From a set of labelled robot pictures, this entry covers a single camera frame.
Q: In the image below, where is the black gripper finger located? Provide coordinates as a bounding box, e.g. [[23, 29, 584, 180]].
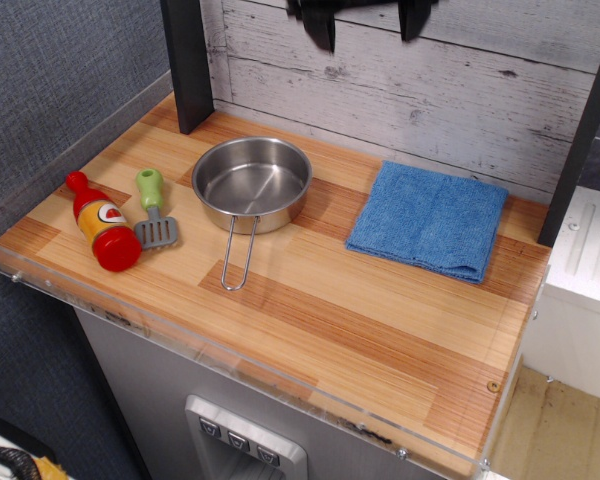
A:
[[286, 0, 336, 53], [398, 0, 438, 42]]

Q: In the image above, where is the blue cloth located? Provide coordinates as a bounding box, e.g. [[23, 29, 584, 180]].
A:
[[346, 161, 508, 284]]

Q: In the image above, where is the stainless steel pot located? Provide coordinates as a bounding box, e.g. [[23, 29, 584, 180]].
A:
[[191, 137, 313, 291]]

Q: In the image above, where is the red toy ketchup bottle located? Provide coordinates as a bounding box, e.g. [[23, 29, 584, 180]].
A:
[[65, 171, 142, 272]]

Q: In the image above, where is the white drainboard counter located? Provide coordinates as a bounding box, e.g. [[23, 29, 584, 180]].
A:
[[548, 187, 600, 301]]

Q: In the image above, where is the grey toy kitchen cabinet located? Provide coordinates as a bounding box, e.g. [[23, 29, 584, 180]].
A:
[[77, 311, 436, 479]]

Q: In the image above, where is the silver dispenser button panel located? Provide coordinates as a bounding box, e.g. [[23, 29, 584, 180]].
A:
[[185, 395, 309, 479]]

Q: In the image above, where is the yellow tape wad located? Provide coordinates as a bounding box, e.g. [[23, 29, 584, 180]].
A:
[[34, 457, 70, 480]]

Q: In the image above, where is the black left support post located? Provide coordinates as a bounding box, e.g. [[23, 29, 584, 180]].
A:
[[160, 0, 214, 134]]

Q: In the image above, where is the black support post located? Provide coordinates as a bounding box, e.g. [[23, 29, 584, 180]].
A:
[[537, 64, 600, 247], [160, 0, 214, 134]]

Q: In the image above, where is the black right support post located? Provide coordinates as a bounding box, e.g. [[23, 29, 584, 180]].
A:
[[537, 64, 600, 247]]

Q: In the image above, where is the green handled toy spatula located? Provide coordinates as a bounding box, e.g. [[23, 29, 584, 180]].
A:
[[134, 168, 179, 250]]

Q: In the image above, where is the clear acrylic guard rail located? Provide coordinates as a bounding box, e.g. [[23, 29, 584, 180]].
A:
[[0, 78, 549, 479]]

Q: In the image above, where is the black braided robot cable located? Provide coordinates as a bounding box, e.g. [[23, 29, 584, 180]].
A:
[[0, 442, 41, 480]]

